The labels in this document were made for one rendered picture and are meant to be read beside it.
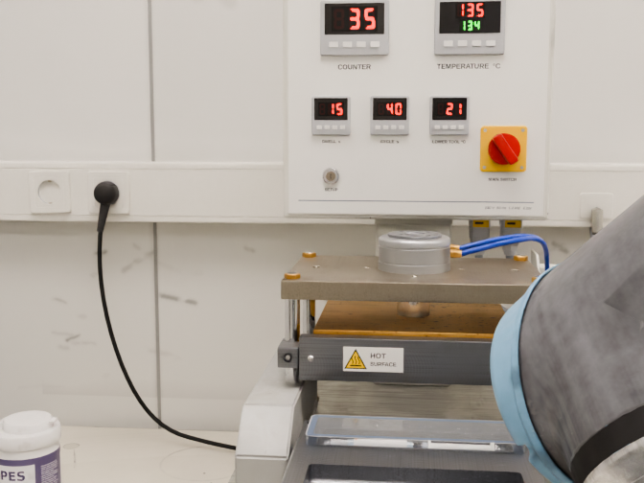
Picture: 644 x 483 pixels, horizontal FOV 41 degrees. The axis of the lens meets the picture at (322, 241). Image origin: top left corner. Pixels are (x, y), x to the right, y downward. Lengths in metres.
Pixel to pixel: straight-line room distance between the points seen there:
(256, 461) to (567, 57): 0.88
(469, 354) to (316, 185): 0.33
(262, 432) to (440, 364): 0.19
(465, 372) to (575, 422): 0.43
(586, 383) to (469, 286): 0.44
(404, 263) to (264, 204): 0.52
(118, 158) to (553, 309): 1.11
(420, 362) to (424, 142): 0.31
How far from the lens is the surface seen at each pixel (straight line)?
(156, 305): 1.50
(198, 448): 1.43
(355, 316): 0.93
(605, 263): 0.44
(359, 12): 1.06
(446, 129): 1.05
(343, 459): 0.72
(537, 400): 0.46
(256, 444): 0.81
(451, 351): 0.86
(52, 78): 1.53
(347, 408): 1.04
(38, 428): 1.14
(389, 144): 1.06
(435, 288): 0.86
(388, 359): 0.86
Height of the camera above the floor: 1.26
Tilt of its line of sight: 7 degrees down
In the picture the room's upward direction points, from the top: straight up
